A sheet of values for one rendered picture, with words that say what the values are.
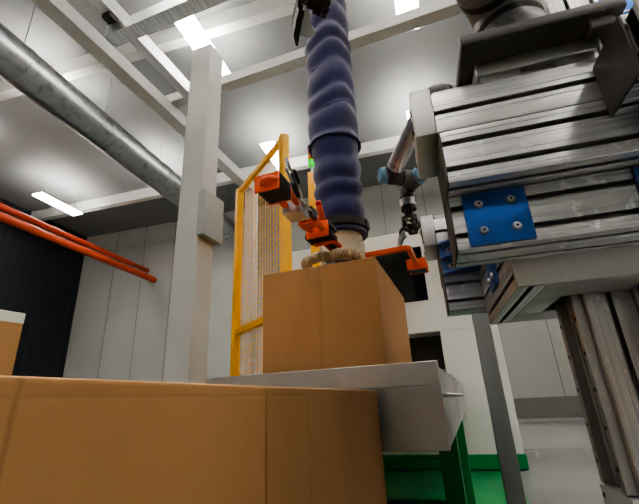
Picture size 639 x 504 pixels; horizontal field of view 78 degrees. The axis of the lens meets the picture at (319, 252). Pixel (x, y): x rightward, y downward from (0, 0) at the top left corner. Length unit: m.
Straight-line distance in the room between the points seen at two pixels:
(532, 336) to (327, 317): 9.13
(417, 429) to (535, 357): 9.14
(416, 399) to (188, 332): 1.47
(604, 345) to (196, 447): 0.68
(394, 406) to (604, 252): 0.62
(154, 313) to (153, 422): 12.55
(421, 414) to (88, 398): 0.90
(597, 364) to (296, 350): 0.80
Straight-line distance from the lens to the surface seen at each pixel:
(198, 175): 2.63
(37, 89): 7.14
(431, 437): 1.10
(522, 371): 10.10
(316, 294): 1.29
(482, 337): 1.66
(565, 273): 0.73
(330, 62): 2.03
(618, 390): 0.84
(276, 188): 1.06
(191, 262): 2.38
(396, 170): 1.78
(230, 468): 0.43
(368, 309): 1.23
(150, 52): 3.62
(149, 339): 12.79
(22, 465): 0.28
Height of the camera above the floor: 0.52
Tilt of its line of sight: 21 degrees up
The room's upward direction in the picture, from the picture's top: 3 degrees counter-clockwise
